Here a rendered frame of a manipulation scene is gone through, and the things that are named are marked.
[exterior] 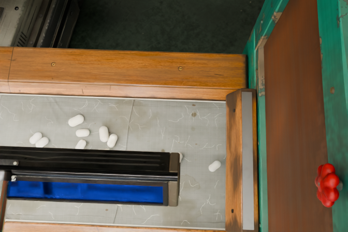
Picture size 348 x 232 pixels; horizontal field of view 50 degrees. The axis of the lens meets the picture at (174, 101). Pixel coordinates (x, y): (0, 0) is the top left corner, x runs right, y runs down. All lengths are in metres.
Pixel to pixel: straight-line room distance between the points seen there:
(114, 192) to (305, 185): 0.27
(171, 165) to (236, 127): 0.30
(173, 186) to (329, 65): 0.25
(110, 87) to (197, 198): 0.33
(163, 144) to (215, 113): 0.15
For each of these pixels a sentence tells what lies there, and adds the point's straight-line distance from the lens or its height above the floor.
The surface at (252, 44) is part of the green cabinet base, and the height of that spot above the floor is 0.82.
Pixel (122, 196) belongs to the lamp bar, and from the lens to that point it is 0.55.
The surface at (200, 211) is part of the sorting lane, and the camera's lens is 0.88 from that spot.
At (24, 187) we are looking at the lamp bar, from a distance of 0.58.
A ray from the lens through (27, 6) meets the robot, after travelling 1.45.
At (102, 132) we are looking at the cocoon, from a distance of 0.89.
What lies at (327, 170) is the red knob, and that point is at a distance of 0.40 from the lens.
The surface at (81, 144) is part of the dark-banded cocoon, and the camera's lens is 0.90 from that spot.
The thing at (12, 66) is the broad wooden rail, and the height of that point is 0.76.
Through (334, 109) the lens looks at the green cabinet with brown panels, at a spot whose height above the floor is 1.24.
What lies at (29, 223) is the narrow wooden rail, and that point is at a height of 0.76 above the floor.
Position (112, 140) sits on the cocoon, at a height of 0.76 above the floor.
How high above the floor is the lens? 1.62
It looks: 75 degrees down
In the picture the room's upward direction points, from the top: 2 degrees counter-clockwise
